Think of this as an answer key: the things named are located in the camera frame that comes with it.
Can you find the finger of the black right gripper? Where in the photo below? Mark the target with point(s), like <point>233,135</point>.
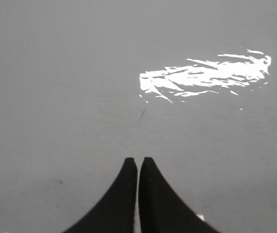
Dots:
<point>161,210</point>
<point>114,213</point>

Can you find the white whiteboard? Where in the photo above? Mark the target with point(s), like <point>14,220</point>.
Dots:
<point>71,109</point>

